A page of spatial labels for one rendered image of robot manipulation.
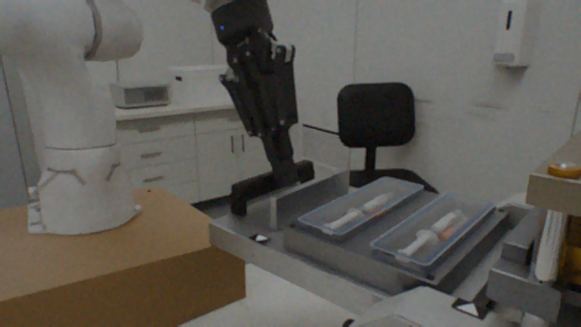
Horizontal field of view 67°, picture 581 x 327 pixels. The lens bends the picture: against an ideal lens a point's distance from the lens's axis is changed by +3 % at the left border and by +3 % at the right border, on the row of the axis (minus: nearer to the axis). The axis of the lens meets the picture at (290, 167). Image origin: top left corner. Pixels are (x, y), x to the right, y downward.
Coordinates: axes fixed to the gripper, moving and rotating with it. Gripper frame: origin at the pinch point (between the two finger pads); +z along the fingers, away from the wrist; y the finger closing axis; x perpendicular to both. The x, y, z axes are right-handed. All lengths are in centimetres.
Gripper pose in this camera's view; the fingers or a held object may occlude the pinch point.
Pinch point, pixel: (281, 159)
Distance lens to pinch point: 57.0
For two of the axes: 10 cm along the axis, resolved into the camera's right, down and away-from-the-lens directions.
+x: -6.5, 2.3, -7.3
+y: -7.1, 1.6, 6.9
